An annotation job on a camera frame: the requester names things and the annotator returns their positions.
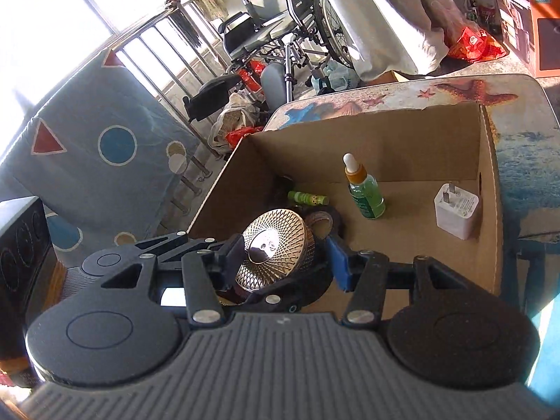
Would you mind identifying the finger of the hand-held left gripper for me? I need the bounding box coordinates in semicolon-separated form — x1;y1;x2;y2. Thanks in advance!
245;291;316;315
133;232;228;255

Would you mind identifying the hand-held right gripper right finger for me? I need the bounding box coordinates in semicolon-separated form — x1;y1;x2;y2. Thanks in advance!
327;233;464;327

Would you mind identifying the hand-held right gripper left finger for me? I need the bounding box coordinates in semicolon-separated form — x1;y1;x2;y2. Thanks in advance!
103;234;246;327

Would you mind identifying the black tape roll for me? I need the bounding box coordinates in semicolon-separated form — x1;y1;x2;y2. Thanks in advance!
304;208;346;241

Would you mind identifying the gold lid jar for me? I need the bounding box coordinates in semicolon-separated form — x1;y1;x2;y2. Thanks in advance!
234;208;318;294

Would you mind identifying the light green tube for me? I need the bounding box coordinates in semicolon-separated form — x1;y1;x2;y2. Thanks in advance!
287;190;330;206

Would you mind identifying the green dropper bottle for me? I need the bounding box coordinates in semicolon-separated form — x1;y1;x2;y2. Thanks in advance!
343;153;386;219

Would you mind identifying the white charger plug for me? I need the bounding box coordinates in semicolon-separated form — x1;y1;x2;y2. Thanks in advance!
433;182;480;240

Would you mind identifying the brown cardboard box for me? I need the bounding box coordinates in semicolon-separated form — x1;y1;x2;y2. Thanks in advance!
188;101;504;298

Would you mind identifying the black box with circle pattern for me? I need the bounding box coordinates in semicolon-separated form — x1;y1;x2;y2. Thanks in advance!
0;197;57;329

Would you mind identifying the white plastic bag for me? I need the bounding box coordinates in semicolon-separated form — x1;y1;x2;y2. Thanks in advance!
212;94;259;149

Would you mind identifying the red fabric item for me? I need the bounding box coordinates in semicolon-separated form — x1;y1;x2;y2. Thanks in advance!
238;61;265;92

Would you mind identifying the light blue plastic bag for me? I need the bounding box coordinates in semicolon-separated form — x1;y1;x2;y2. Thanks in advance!
324;59;359;90

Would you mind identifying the wooden board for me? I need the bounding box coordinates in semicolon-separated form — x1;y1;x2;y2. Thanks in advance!
378;70;416;86

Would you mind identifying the metal railing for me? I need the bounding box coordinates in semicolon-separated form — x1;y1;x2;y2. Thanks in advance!
100;0;228;184

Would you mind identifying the dark fringed mop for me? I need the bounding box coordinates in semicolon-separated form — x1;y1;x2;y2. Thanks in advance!
168;6;203;49

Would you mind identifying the hanging tan towel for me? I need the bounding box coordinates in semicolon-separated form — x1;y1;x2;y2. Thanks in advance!
194;0;229;22

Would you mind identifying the white curtain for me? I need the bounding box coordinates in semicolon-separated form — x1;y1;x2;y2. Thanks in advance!
319;0;456;82

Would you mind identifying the grey folding wheelchair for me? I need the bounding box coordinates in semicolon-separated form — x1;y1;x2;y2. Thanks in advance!
184;0;357;123

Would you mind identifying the red printed plastic bag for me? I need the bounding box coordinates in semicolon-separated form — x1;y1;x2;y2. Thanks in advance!
446;26;508;62

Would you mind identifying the translucent plastic bag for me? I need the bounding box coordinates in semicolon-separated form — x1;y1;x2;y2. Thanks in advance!
431;0;469;40

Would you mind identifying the cluster of drink cans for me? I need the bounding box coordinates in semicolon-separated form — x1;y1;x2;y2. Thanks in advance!
466;0;499;31

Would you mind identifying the orange appliance box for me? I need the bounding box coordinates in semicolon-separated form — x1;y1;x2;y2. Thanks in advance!
488;0;560;77

